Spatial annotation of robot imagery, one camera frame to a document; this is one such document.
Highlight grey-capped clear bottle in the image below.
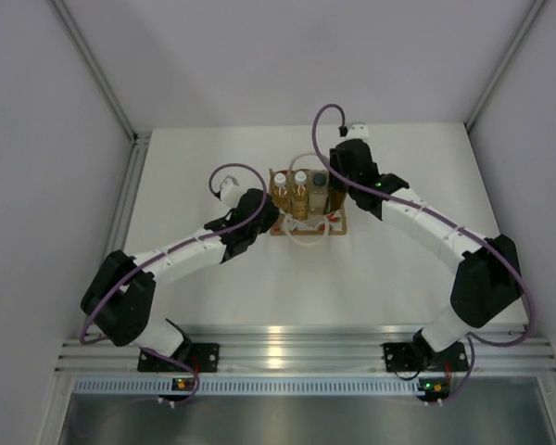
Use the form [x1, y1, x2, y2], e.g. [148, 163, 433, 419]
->
[309, 171, 329, 215]

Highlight burlap watermelon print canvas bag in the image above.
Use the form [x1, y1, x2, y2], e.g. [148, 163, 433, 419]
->
[269, 152, 348, 247]

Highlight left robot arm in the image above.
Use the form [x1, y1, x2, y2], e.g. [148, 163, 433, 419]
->
[81, 188, 280, 371]

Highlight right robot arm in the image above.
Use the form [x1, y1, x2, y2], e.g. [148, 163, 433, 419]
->
[329, 139, 523, 371]

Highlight white-capped yellow bottle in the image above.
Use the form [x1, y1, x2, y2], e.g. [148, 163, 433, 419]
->
[272, 172, 291, 213]
[291, 171, 309, 221]

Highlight left white-capped yellow bottle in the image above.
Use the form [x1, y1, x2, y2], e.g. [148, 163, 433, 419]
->
[272, 172, 291, 213]

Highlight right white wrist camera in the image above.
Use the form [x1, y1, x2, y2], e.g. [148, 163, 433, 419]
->
[338, 122, 370, 142]

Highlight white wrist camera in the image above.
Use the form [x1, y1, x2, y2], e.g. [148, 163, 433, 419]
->
[217, 175, 246, 209]
[338, 122, 370, 142]

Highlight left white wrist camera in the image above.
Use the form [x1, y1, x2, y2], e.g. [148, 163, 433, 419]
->
[217, 175, 246, 209]

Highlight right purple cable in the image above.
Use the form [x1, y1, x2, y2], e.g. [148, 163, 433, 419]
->
[310, 104, 535, 348]

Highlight purple cable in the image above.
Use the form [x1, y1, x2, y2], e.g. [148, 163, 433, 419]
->
[310, 104, 535, 348]
[79, 162, 269, 347]

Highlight aluminium mounting rail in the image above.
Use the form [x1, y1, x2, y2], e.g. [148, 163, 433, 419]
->
[55, 324, 556, 377]

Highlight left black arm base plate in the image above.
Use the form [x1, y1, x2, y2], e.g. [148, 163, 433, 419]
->
[137, 342, 221, 374]

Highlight left aluminium frame post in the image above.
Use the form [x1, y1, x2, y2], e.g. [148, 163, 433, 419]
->
[45, 0, 140, 145]

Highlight aluminium frame post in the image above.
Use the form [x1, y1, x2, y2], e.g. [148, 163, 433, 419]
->
[463, 0, 550, 134]
[45, 0, 140, 145]

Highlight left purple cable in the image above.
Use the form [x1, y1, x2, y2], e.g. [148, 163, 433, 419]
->
[79, 162, 269, 347]

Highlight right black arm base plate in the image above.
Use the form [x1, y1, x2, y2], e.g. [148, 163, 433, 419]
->
[382, 342, 469, 375]

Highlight white slotted cable duct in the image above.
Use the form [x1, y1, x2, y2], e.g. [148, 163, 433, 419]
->
[73, 376, 449, 396]

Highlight right aluminium frame post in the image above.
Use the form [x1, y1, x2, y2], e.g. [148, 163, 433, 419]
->
[463, 0, 550, 134]

